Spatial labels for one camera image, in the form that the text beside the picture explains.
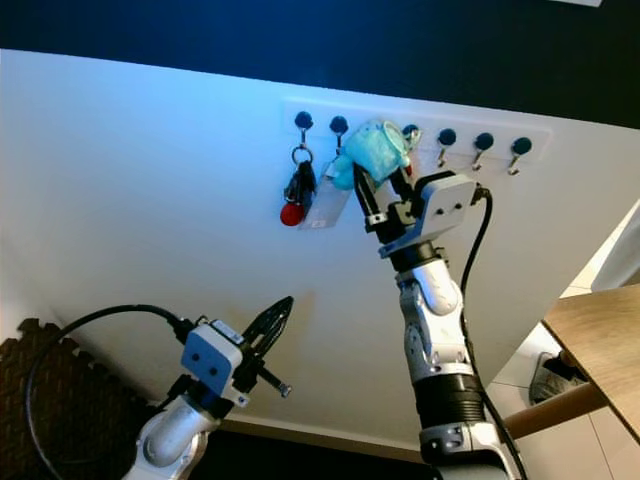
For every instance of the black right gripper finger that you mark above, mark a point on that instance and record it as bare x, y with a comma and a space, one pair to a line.
405, 188
372, 200

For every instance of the light wooden table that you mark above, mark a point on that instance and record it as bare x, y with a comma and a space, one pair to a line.
600, 345

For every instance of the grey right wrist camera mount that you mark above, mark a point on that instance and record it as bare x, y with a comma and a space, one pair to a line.
452, 205

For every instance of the black foam puzzle mat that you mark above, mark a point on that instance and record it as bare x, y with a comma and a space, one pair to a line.
50, 410

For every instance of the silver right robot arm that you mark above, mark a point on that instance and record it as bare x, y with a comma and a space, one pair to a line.
438, 340

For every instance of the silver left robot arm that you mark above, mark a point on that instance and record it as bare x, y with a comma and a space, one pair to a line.
175, 440

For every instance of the keys with red fob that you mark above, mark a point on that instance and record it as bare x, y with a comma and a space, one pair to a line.
292, 212

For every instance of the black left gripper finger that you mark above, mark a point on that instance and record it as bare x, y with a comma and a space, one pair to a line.
278, 332
268, 320

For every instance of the dark knob metal hook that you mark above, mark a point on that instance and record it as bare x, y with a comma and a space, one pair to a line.
521, 146
303, 120
339, 124
447, 136
484, 141
410, 131

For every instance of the white key hook rack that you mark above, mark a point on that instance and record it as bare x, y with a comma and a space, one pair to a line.
500, 125

